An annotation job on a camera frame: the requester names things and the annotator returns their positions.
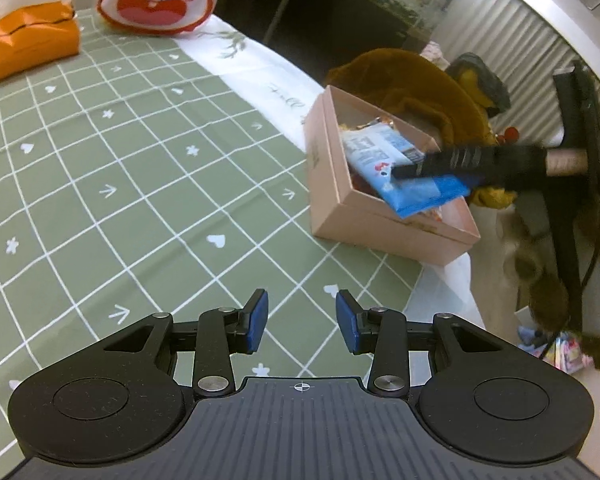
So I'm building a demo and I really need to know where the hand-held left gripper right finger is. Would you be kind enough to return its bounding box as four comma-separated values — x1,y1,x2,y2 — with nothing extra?
335,290,498,397

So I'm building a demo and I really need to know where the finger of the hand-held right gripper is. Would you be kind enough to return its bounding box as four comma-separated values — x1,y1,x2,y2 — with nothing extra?
391,144,549,194

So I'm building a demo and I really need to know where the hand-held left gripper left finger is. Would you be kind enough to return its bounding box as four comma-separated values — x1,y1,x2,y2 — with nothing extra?
102,288,270,397

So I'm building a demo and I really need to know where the blue snack packet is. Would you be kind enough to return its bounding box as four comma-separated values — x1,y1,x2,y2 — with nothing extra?
341,127,472,219

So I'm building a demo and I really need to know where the orange red snack packet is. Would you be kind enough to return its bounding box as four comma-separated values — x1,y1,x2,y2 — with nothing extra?
410,208,446,228

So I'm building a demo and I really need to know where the pink cardboard box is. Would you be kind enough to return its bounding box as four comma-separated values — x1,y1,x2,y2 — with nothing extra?
304,85,481,267

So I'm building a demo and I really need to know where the dark grey plush toy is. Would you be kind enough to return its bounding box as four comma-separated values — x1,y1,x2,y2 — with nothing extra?
447,52,512,114

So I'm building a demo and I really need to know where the brown plush chair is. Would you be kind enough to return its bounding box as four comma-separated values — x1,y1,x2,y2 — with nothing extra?
325,47,497,197

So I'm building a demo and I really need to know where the pink floral cloth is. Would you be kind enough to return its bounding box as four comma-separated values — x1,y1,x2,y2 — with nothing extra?
421,40,449,69

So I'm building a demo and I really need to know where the beige curtain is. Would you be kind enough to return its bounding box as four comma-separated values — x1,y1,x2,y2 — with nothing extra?
430,0,600,152

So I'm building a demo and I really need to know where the colourful floor toy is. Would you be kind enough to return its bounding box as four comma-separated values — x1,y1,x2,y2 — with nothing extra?
517,325,597,377

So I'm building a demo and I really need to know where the black cabinet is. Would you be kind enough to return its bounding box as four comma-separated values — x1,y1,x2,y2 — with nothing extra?
215,0,431,88

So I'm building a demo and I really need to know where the orange tissue box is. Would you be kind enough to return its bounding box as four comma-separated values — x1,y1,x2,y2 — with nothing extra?
0,1,82,86

